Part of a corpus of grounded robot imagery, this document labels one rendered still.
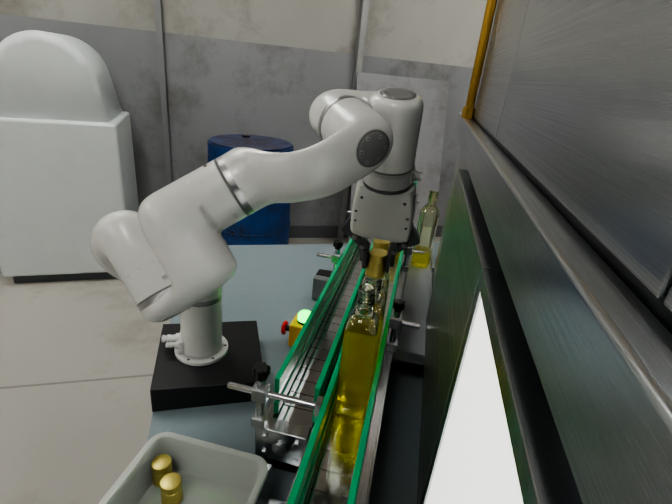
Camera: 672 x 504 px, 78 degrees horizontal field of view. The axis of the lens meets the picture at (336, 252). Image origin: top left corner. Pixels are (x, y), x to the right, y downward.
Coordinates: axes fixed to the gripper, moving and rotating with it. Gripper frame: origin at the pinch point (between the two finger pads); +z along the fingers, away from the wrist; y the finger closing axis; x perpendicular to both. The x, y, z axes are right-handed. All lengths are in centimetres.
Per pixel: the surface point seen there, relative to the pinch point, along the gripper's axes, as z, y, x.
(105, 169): 78, 185, -135
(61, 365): 131, 152, -35
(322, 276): 47, 21, -43
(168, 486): 28, 27, 35
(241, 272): 57, 54, -48
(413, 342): 33.5, -10.3, -11.8
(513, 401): -27, -12, 44
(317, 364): 29.5, 9.7, 3.7
